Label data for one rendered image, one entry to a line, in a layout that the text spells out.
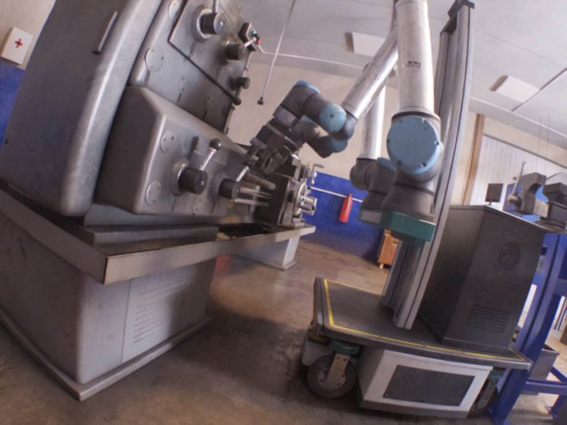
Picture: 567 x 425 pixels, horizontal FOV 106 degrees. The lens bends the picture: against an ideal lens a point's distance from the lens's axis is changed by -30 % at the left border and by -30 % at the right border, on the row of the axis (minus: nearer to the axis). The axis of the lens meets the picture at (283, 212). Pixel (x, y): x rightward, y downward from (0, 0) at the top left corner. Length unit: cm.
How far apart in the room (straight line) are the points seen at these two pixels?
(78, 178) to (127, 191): 12
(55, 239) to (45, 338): 34
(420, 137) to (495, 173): 575
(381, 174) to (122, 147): 112
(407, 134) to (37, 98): 100
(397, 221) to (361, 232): 488
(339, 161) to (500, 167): 330
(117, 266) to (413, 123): 79
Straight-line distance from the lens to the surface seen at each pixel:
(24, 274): 104
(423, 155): 82
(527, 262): 129
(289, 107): 104
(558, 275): 143
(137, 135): 71
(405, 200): 98
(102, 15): 84
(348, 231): 583
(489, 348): 130
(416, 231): 97
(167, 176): 74
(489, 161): 653
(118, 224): 90
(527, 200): 149
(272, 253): 298
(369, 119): 167
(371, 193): 147
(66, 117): 77
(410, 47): 100
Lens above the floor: 67
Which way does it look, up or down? 3 degrees down
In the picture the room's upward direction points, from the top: 16 degrees clockwise
